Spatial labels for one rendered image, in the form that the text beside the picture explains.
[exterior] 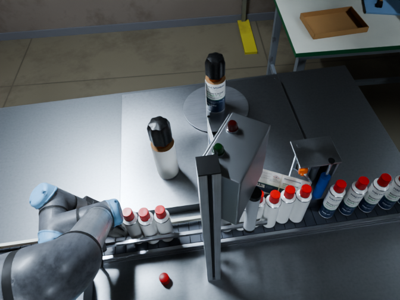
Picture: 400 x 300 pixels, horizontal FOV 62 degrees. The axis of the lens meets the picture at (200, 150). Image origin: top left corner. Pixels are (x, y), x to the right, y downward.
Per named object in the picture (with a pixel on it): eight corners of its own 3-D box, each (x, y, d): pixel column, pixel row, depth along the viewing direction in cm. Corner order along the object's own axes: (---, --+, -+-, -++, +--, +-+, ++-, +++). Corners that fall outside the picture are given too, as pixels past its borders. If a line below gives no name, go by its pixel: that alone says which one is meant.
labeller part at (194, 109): (241, 83, 169) (241, 81, 168) (255, 128, 150) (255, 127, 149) (180, 90, 168) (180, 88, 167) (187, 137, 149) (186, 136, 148)
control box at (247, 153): (262, 172, 88) (271, 124, 73) (236, 226, 79) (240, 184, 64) (227, 158, 91) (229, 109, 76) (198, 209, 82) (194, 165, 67)
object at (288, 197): (286, 210, 125) (296, 181, 109) (290, 223, 122) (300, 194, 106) (272, 212, 125) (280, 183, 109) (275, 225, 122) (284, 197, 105)
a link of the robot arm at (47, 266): (83, 240, 47) (116, 187, 96) (2, 263, 46) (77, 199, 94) (105, 316, 48) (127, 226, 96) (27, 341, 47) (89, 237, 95)
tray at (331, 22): (350, 11, 218) (351, 6, 215) (366, 31, 203) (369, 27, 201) (299, 18, 216) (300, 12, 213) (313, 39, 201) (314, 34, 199)
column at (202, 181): (218, 266, 119) (217, 153, 65) (220, 279, 116) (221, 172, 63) (205, 268, 118) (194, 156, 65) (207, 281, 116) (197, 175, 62)
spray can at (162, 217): (173, 227, 123) (166, 200, 107) (175, 240, 120) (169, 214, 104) (159, 230, 123) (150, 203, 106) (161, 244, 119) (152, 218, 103)
